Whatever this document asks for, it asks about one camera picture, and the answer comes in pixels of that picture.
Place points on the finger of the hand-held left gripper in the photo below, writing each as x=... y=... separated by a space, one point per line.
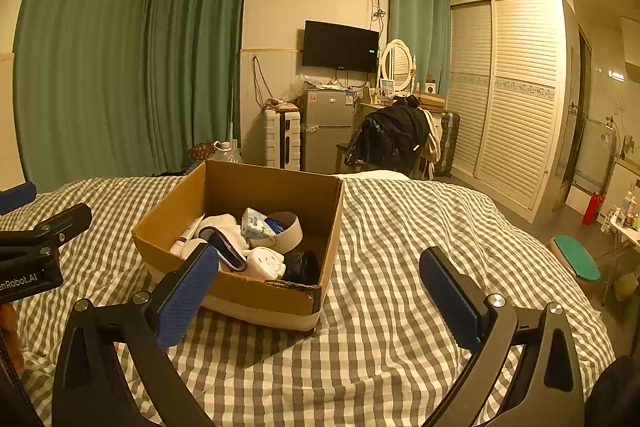
x=15 y=197
x=65 y=219

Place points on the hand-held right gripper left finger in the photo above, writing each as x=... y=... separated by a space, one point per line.
x=187 y=302

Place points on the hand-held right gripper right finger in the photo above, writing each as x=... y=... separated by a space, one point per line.
x=452 y=302

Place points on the white tube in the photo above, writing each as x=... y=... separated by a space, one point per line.
x=187 y=234

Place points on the white sock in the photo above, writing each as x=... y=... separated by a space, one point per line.
x=222 y=224
x=265 y=263

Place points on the blue white tissue packet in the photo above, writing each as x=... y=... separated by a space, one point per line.
x=255 y=222

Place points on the beige tape roll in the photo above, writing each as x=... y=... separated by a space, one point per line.
x=292 y=234

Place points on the cardboard box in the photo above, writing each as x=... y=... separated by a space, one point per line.
x=280 y=197

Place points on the checkered blanket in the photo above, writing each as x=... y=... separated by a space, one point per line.
x=400 y=227

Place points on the green stool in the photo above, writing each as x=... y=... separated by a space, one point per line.
x=575 y=254

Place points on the brown patterned bag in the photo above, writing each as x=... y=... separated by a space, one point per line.
x=202 y=152

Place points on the white pillow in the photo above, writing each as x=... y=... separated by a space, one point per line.
x=370 y=175

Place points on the clear water jug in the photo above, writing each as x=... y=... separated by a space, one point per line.
x=229 y=154

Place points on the dark suitcase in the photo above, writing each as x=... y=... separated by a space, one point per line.
x=447 y=142

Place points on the red fire extinguisher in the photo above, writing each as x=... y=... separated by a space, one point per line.
x=590 y=209

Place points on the black jacket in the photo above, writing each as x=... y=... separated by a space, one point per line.
x=390 y=132

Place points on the dark chair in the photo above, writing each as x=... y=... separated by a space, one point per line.
x=342 y=154

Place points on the white suitcase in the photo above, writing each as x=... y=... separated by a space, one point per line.
x=275 y=139

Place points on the small table with bottles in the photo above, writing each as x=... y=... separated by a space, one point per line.
x=625 y=222

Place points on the white louvred wardrobe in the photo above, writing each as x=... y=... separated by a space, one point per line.
x=520 y=107

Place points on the silver fridge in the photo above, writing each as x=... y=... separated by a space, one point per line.
x=327 y=132

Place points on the wooden dresser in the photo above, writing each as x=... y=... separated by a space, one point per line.
x=372 y=106

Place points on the white oval mirror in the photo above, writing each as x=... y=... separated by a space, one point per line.
x=397 y=59

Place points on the black television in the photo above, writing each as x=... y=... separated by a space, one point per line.
x=340 y=46

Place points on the narrow green curtain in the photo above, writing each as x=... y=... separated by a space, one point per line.
x=417 y=17

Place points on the small photo frame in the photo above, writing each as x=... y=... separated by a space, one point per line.
x=386 y=88

